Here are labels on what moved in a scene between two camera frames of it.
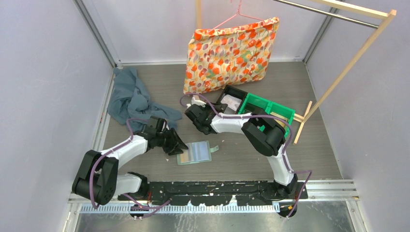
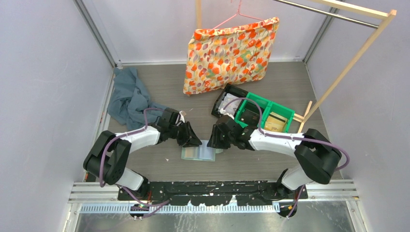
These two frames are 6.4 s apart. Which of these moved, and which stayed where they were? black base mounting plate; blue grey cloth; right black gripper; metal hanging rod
Moved: right black gripper
Stayed: metal hanging rod; blue grey cloth; black base mounting plate
